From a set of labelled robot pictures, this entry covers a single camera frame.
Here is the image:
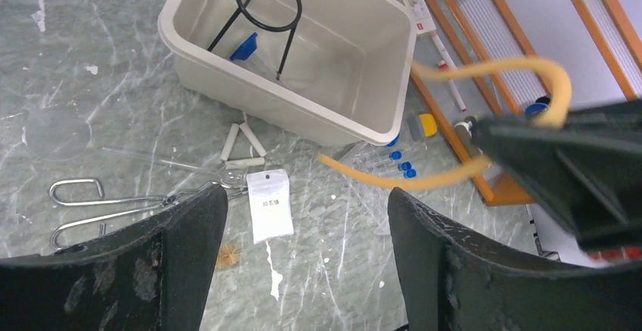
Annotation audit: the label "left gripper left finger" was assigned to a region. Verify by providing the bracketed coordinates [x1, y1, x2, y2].
[1, 185, 228, 330]

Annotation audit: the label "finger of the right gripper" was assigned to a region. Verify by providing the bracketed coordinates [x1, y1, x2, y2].
[472, 100, 641, 251]

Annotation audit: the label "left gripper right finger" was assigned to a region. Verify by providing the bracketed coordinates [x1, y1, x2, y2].
[388, 189, 641, 330]

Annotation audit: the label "yellow rubber tube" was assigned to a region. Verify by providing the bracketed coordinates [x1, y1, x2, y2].
[316, 56, 574, 192]

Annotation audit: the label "metal crucible tongs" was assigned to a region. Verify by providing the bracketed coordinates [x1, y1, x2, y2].
[48, 177, 247, 250]

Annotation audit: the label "clear test tube rack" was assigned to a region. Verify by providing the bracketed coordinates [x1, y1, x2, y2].
[335, 142, 411, 236]

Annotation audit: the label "blue capped test tube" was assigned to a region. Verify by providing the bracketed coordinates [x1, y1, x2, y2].
[385, 135, 400, 148]
[373, 161, 413, 172]
[379, 168, 417, 179]
[360, 150, 403, 164]

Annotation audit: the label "white powder bag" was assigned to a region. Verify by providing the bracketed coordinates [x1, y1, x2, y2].
[246, 169, 294, 244]

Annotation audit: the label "beige plastic bin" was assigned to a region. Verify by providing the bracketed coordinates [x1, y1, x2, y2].
[157, 0, 416, 146]

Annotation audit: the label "black metal tripod stand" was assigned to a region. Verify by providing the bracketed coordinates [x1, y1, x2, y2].
[206, 0, 303, 81]

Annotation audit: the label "brown test tube brush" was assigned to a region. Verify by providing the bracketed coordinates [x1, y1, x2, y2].
[216, 244, 241, 270]

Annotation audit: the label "orange wooden shelf rack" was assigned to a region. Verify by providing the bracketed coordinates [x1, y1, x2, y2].
[368, 0, 642, 208]

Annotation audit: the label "clear round flask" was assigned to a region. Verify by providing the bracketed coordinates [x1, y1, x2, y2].
[101, 146, 246, 189]

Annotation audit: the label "yellow grey sponge block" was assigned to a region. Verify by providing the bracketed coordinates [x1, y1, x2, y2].
[407, 113, 438, 141]

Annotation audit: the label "white clay triangle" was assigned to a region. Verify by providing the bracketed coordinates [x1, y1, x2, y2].
[220, 122, 267, 170]

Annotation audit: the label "red white thermometer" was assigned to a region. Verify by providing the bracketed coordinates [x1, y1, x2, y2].
[429, 33, 469, 114]

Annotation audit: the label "clear watch glass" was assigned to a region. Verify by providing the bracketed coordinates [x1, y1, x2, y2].
[23, 105, 92, 162]

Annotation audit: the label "white box on shelf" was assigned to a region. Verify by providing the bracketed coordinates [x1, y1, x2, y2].
[397, 0, 437, 35]

